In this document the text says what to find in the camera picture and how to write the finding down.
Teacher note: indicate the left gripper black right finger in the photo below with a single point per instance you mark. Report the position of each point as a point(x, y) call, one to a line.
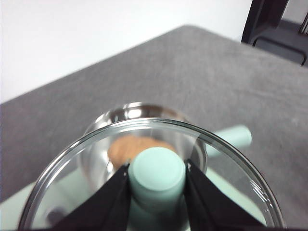
point(211, 207)

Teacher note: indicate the silver control knob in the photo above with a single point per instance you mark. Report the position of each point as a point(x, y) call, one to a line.
point(55, 214)

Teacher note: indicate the glass lid with green knob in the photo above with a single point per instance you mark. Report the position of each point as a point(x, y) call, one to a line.
point(156, 168)

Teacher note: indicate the green breakfast maker base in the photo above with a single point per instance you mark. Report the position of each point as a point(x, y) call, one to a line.
point(231, 192)

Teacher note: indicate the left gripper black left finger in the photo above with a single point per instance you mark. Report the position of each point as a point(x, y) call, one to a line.
point(103, 207)

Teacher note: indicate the brown potato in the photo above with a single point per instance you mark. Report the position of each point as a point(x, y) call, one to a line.
point(130, 149)

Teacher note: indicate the black frame stand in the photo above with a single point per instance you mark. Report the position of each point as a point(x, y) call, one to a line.
point(262, 14)

